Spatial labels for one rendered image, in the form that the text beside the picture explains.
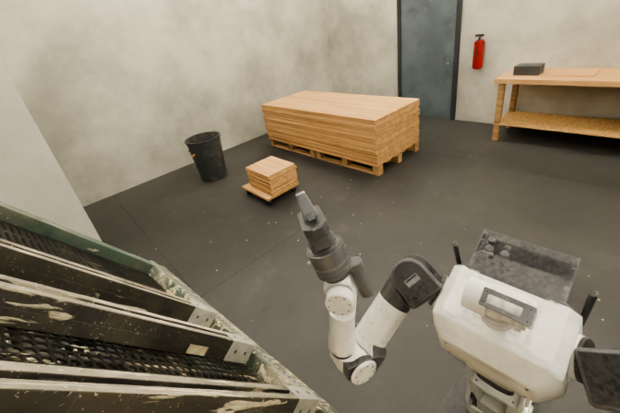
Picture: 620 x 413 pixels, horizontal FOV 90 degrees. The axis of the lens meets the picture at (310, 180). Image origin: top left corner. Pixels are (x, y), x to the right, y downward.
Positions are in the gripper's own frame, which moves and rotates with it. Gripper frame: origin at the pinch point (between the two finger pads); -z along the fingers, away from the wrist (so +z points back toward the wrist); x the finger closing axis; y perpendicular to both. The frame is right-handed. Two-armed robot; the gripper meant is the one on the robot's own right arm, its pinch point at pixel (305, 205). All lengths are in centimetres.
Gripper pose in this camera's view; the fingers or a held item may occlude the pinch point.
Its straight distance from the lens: 68.4
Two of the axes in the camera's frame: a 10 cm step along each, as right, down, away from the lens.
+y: -9.1, 4.2, -0.4
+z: 3.8, 8.7, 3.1
